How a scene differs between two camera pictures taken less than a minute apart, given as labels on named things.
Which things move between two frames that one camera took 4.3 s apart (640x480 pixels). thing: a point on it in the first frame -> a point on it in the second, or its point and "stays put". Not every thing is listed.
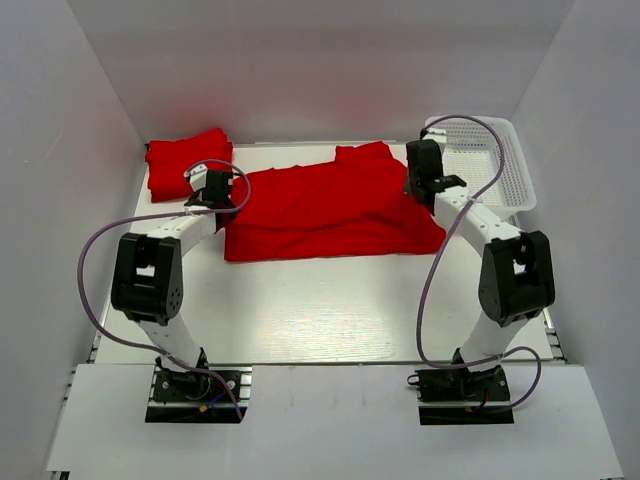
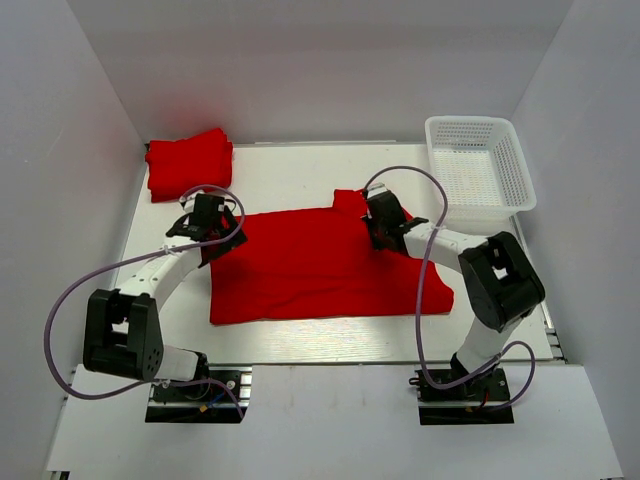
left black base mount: x=188 y=396 stays put
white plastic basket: x=485 y=154 stays put
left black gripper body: x=229 y=204 -> x=230 y=221
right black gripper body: x=411 y=181 -> x=377 y=230
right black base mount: x=459 y=396 stays put
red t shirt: x=356 y=204 -> x=317 y=263
